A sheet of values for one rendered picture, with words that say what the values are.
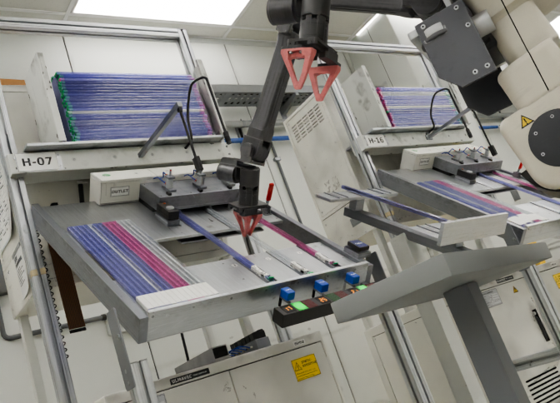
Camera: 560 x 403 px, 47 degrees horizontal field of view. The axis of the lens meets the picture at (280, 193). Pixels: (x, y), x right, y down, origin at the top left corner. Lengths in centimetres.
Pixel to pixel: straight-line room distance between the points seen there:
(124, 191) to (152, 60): 249
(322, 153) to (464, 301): 177
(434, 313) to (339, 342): 226
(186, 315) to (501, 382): 67
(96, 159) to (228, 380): 80
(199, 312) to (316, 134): 173
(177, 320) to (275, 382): 53
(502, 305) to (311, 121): 120
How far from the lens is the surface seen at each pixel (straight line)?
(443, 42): 129
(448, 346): 198
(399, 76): 520
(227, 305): 150
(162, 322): 142
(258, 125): 180
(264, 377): 187
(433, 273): 108
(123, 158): 212
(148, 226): 188
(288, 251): 180
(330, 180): 299
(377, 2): 174
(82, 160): 207
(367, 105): 295
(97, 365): 345
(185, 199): 198
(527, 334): 272
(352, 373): 420
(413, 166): 288
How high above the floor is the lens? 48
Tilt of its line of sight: 17 degrees up
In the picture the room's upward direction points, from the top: 20 degrees counter-clockwise
